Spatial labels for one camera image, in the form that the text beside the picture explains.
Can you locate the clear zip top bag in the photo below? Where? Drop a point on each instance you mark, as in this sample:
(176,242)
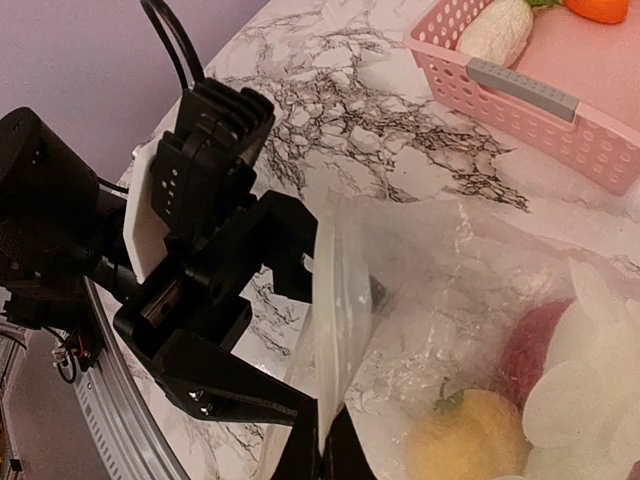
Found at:
(410,301)

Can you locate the pink plastic basket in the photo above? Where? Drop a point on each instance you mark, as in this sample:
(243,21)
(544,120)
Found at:
(573,93)

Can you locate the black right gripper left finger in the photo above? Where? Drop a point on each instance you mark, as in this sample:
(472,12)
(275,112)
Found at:
(300,459)

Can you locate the front aluminium rail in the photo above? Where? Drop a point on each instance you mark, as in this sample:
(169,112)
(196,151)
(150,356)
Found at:
(123,429)

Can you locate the orange fake orange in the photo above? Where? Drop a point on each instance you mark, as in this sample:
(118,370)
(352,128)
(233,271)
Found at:
(602,11)

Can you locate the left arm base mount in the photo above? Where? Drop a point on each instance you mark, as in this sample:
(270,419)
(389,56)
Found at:
(79,338)

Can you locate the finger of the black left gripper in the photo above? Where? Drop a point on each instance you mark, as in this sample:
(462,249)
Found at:
(210,384)

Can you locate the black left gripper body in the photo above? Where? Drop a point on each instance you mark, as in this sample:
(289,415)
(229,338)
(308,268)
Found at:
(201,292)

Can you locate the yellow fake lemon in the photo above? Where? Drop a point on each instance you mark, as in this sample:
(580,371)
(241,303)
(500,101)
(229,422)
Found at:
(469,434)

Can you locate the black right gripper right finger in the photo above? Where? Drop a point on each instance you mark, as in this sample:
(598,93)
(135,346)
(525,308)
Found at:
(343,457)

